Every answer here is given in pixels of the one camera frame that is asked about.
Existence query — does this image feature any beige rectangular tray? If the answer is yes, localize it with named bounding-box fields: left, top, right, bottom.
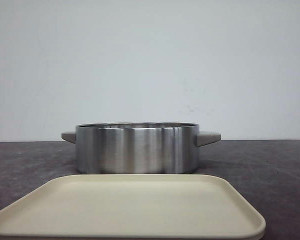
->
left=0, top=174, right=266, bottom=240

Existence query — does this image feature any stainless steel steamer pot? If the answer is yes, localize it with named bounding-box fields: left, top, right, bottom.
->
left=61, top=122, right=221, bottom=174

